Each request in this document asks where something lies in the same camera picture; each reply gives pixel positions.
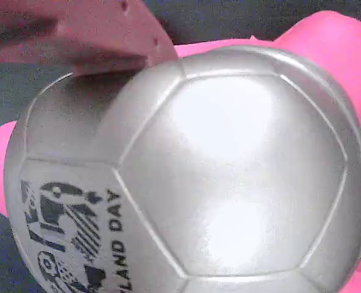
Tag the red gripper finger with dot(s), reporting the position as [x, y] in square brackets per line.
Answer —
[101, 39]

